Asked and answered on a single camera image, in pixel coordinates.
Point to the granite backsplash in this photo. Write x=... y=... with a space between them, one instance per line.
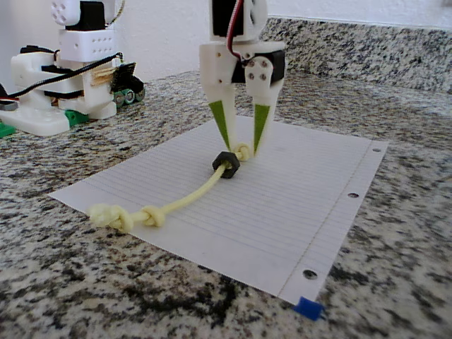
x=353 y=49

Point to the green base clamp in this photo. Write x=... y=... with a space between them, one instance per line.
x=5 y=130
x=76 y=118

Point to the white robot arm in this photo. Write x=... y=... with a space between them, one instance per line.
x=88 y=46

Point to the lined paper sheet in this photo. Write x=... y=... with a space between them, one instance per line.
x=265 y=219

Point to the blue tape piece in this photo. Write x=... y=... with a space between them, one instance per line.
x=309 y=308

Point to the wooden shim stack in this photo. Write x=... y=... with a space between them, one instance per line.
x=102 y=77

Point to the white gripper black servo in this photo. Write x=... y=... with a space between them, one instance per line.
x=216 y=67

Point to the black hex nut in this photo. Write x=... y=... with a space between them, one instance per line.
x=233 y=166

